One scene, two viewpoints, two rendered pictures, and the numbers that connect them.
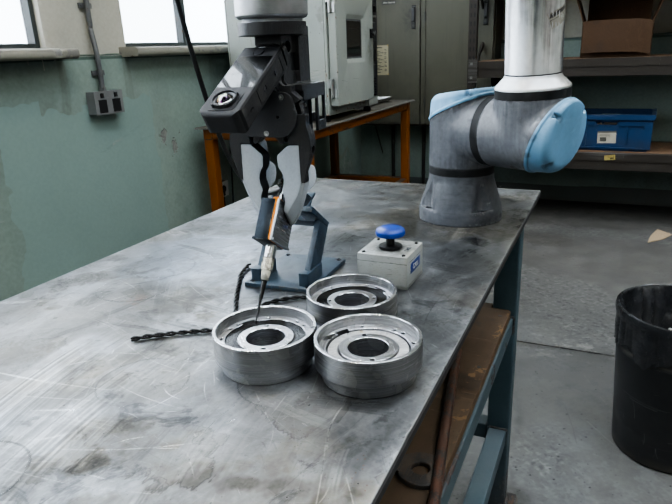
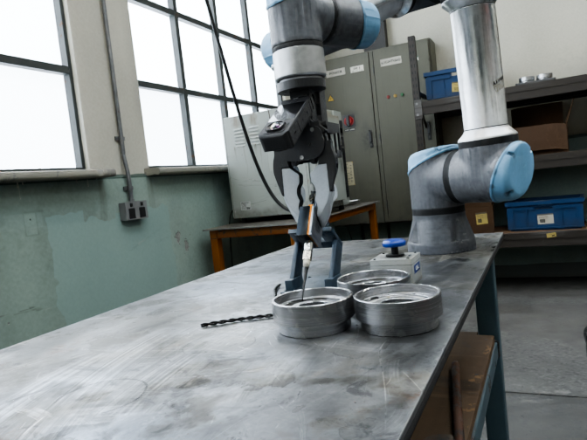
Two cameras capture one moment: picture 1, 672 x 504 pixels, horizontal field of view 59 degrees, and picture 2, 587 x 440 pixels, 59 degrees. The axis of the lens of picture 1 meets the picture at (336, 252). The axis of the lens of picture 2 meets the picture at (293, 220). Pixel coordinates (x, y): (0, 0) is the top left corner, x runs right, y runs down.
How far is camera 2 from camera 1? 18 cm
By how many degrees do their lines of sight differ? 15
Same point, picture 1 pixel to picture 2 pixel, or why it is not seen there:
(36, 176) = (78, 270)
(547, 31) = (493, 94)
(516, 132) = (480, 169)
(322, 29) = not seen: hidden behind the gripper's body
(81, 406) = (175, 359)
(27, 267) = not seen: hidden behind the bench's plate
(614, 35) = (536, 137)
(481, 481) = not seen: outside the picture
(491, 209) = (467, 238)
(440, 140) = (419, 188)
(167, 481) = (260, 385)
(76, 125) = (110, 229)
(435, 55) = (391, 166)
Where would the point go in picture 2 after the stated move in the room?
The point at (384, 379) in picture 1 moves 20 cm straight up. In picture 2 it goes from (417, 316) to (399, 138)
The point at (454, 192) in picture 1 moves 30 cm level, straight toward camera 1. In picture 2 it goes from (436, 227) to (446, 246)
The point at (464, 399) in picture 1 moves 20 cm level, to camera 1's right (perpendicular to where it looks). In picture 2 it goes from (469, 397) to (576, 386)
